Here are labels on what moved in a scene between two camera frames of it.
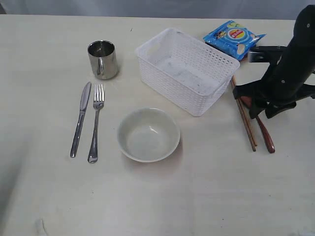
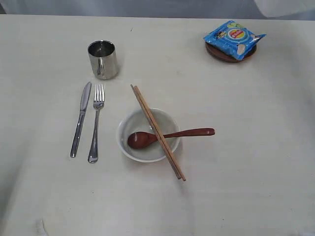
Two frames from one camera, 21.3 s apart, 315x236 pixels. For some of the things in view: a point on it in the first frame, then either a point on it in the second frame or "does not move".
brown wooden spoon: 247,101 to 139,140
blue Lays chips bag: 234,38 does not move
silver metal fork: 98,101 does not move
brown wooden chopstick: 253,142 to 160,132
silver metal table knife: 83,105 does not move
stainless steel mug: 103,59 does not move
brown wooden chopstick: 242,117 to 155,132
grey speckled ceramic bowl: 148,134 does not move
